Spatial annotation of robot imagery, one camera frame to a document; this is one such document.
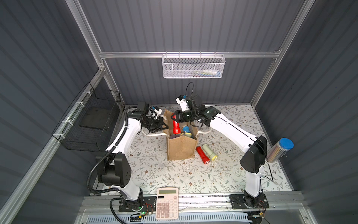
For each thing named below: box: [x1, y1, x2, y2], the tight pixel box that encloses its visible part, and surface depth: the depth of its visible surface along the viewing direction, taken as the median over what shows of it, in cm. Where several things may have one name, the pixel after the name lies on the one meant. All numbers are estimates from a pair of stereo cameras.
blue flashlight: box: [182, 125, 191, 133], surface depth 99 cm
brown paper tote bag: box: [163, 108, 199, 161], surface depth 84 cm
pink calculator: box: [155, 187, 179, 220], surface depth 74 cm
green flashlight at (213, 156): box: [202, 143, 218, 161], surface depth 93 cm
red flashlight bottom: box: [172, 114, 182, 135], surface depth 79 cm
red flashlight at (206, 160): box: [195, 146, 211, 165], surface depth 91 cm
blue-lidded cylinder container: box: [267, 137, 295, 163], surface depth 79 cm
